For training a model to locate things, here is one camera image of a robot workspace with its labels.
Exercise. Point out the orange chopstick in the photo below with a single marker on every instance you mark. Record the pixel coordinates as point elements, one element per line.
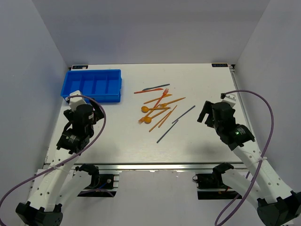
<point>159,121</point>
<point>164,119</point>

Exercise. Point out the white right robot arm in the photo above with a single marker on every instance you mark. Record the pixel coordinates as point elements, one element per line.
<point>276,203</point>

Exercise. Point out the dark blue plastic knife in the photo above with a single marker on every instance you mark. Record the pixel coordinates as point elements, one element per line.
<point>163,85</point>

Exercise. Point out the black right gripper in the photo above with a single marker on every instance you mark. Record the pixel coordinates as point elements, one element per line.
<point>206,109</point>

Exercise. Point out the red-orange plastic knife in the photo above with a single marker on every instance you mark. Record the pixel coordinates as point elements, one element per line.
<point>149,90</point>

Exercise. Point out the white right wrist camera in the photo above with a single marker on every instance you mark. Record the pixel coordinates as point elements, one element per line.
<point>229,98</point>

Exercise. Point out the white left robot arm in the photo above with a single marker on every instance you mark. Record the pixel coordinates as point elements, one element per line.
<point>45,206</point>

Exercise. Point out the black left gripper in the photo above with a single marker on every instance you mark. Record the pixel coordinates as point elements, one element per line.
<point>98,115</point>

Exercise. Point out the black logo sticker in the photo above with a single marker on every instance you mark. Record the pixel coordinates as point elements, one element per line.
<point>79,67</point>
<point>219,65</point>

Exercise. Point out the red-orange plastic fork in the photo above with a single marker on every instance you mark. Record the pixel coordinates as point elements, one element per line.
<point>158,101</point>

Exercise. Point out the orange plastic knife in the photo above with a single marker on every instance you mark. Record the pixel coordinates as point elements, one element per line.
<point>156,99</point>

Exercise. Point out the black logo sticker right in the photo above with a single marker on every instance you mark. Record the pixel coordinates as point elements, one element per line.
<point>219,65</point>

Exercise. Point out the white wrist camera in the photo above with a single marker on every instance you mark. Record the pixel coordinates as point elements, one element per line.
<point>229,98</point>
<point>76,100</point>

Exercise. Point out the blue divided plastic tray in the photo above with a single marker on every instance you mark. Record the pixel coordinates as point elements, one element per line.
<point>104,86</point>

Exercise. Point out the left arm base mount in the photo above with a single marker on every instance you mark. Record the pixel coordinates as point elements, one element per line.
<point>105,186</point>

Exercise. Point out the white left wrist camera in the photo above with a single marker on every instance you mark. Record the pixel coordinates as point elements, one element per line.
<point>76,100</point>

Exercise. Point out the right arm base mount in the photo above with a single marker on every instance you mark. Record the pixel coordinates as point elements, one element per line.
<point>208,188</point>

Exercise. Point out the dark blue chopstick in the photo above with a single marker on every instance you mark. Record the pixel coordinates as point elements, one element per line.
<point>167,131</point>
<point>183,114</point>

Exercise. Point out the black logo sticker left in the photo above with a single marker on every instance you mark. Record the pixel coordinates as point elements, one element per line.
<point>79,67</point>

